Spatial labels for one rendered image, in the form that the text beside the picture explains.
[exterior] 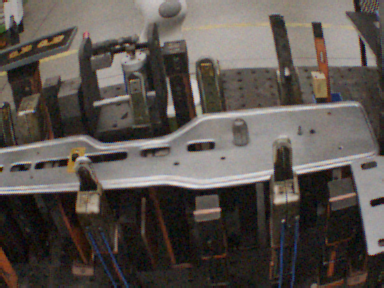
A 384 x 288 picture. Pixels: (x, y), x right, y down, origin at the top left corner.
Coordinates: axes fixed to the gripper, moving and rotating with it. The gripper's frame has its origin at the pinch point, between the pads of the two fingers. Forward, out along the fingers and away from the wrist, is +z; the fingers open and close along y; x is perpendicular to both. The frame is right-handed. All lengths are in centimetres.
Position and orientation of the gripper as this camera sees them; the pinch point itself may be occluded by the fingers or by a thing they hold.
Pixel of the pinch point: (17, 36)
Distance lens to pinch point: 156.2
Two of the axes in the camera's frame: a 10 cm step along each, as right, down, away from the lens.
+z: 1.4, 8.0, 5.8
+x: 9.7, -2.2, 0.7
